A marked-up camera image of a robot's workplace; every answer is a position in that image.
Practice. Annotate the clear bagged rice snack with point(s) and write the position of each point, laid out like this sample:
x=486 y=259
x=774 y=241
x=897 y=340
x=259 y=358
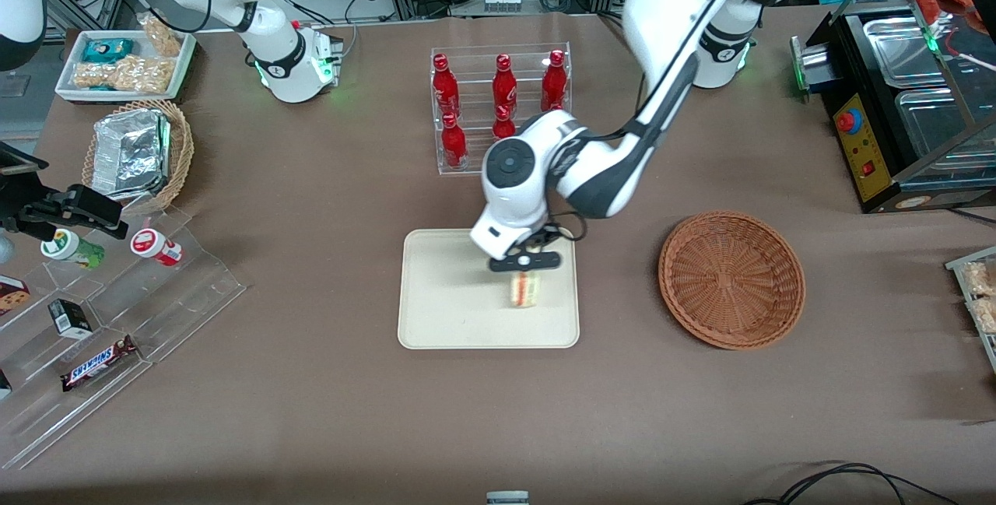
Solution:
x=980 y=278
x=987 y=317

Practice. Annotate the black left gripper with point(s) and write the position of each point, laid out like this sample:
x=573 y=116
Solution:
x=543 y=236

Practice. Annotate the light oval wicker basket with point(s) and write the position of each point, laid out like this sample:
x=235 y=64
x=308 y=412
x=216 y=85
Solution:
x=180 y=155

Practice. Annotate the triangular sandwich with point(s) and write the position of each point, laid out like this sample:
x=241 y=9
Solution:
x=524 y=291

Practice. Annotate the small clear peanut snack bag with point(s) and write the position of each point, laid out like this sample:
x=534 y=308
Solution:
x=163 y=36

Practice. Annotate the white power strip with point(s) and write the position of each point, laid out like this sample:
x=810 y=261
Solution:
x=502 y=1

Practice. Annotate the brown cookie box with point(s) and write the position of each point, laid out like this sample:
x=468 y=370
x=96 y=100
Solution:
x=12 y=295

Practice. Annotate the white rectangular snack tray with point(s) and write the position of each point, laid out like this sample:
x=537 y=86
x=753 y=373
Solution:
x=68 y=89

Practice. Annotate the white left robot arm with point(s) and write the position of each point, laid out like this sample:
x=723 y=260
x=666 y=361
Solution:
x=669 y=22

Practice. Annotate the red label white cup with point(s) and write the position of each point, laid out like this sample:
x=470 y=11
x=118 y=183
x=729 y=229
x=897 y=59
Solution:
x=156 y=247

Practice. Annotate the cream rectangular plastic tray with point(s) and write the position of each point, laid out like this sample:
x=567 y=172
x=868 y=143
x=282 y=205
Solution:
x=451 y=303

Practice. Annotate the brown round wicker basket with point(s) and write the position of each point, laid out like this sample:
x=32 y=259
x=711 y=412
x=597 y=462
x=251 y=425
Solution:
x=731 y=279

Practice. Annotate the clear acrylic step shelf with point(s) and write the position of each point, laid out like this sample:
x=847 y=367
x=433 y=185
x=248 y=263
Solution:
x=187 y=295

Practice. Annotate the teal snack packet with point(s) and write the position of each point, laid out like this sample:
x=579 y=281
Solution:
x=107 y=50

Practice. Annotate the green label white cup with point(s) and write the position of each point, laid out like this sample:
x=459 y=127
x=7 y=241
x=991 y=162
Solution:
x=70 y=248

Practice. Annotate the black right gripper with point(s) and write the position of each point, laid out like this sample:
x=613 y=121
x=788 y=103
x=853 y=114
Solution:
x=48 y=206

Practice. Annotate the clear acrylic bottle rack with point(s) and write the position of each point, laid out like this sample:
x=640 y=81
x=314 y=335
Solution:
x=475 y=166

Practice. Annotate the small black carton box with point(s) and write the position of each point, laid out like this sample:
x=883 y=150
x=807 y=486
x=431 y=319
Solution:
x=71 y=320

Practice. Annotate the large clear peanut snack bag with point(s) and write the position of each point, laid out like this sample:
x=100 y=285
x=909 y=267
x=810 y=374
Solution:
x=132 y=75

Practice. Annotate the grey device edge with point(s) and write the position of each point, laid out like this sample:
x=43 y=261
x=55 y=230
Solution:
x=507 y=498

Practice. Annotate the black food warmer machine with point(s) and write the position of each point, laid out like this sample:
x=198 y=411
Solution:
x=887 y=170

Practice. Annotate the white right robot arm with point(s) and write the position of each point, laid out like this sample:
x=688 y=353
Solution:
x=288 y=73

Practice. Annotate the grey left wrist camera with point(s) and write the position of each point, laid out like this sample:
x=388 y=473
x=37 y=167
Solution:
x=537 y=261

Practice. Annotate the Snickers chocolate bar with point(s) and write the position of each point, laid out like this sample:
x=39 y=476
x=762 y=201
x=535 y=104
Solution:
x=97 y=365

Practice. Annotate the red cola bottle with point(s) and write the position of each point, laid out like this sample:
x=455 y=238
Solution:
x=445 y=89
x=554 y=81
x=454 y=145
x=504 y=85
x=503 y=125

